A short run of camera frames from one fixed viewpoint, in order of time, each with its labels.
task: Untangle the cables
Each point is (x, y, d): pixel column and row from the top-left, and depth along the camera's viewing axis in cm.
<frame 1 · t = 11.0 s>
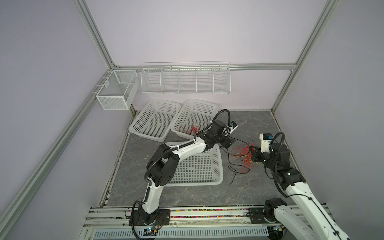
left hand: (232, 137, 87), fingers open
right hand: (251, 147, 78), fingers closed
front white plastic basket: (197, 168, 91), on the table
back left white plastic basket: (155, 120, 117), on the table
back right white plastic basket: (195, 116, 120), on the table

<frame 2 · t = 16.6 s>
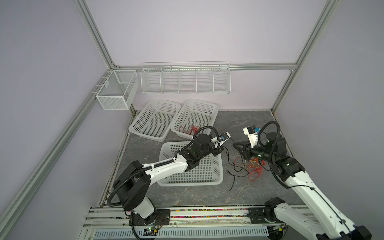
left hand: (225, 139, 77), fingers closed
right hand: (234, 146, 72), fingers closed
the named things where they were.

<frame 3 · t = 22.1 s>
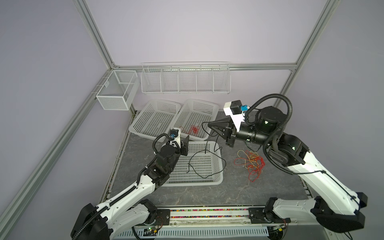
left hand: (185, 137, 76), fingers open
right hand: (209, 125, 51), fingers closed
the named things where they were.

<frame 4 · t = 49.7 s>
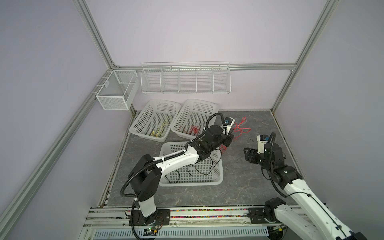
left hand: (234, 131, 77), fingers closed
right hand: (250, 150, 79), fingers open
the named things where they were.

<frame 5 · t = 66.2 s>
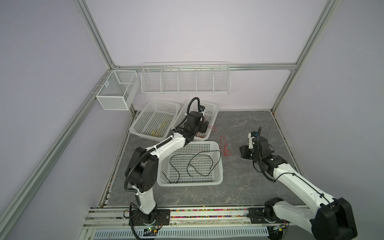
left hand: (203, 120, 89), fingers open
right hand: (242, 149, 85), fingers open
the named things where they were.

